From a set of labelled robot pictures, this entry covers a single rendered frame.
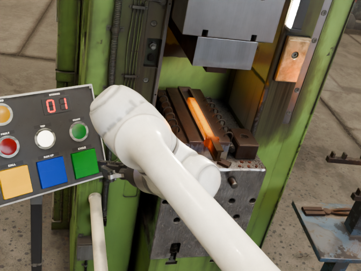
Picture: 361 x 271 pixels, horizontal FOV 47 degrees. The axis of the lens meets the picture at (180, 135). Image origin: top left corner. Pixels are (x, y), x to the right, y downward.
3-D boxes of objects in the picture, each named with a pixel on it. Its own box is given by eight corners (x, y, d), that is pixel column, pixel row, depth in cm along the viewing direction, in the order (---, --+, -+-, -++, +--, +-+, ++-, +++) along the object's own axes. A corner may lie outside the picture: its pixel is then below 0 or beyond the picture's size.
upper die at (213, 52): (250, 70, 136) (258, 42, 131) (192, 65, 130) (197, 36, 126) (214, 27, 170) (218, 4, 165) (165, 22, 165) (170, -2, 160)
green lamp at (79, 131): (86, 141, 122) (87, 128, 119) (70, 140, 120) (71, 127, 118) (86, 135, 124) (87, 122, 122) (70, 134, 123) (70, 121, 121)
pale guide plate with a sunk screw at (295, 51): (296, 83, 157) (311, 39, 149) (275, 81, 155) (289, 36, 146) (294, 80, 159) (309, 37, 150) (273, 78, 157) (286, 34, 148)
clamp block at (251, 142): (255, 159, 158) (260, 145, 154) (235, 159, 155) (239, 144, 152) (244, 142, 167) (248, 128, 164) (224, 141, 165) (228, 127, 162)
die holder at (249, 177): (238, 254, 176) (267, 169, 153) (149, 259, 166) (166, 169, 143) (202, 172, 222) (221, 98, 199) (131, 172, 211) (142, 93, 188)
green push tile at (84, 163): (99, 172, 125) (94, 148, 124) (76, 179, 120) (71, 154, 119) (97, 172, 126) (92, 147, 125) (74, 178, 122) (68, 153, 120)
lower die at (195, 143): (225, 159, 154) (231, 140, 150) (173, 158, 149) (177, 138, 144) (196, 104, 188) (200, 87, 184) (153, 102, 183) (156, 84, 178)
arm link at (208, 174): (189, 171, 96) (154, 132, 90) (239, 177, 84) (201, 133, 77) (164, 209, 92) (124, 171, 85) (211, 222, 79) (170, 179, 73)
